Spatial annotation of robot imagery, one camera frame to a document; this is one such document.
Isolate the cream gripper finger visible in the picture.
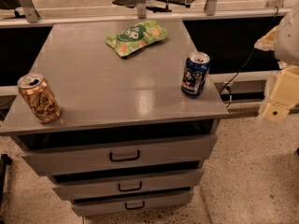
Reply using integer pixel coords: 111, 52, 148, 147
260, 65, 299, 122

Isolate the orange soda can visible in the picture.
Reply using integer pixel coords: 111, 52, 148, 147
17, 73, 61, 123

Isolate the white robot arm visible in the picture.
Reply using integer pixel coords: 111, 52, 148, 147
254, 2, 299, 123

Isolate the blue soda can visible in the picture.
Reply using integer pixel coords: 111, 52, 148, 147
181, 51, 210, 97

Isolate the green rice chip bag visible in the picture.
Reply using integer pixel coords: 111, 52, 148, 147
105, 21, 167, 58

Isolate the middle grey drawer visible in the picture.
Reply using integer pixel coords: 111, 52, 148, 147
52, 168, 203, 201

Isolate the grey drawer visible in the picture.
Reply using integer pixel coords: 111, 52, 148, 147
72, 189, 193, 217
22, 134, 217, 175
52, 168, 203, 201

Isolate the grey drawer cabinet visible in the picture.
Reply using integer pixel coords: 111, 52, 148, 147
1, 19, 226, 205

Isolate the bottom grey drawer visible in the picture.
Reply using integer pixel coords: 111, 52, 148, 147
72, 189, 193, 217

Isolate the top grey drawer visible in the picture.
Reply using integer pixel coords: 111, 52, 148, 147
22, 134, 217, 175

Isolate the grey metal railing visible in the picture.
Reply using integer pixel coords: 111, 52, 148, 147
0, 0, 299, 29

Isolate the black object at left edge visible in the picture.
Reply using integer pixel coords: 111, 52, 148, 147
0, 154, 12, 207

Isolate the black cable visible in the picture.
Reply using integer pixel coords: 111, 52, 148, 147
219, 5, 280, 108

